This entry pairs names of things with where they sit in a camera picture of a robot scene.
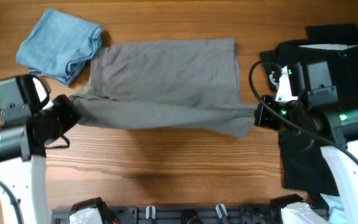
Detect light blue garment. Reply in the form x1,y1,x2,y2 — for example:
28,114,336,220
298,35,358,224

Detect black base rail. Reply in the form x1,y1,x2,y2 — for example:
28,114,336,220
50,203,279,224

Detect black garment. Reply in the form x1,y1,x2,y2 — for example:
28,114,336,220
260,24,358,196

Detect grey shorts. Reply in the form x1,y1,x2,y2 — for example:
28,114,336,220
71,39,256,139

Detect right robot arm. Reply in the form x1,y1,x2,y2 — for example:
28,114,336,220
249,61,358,223

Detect folded blue denim garment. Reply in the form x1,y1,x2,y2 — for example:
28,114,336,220
16,9,104,86

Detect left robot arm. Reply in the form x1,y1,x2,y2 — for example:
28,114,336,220
0,74,81,223

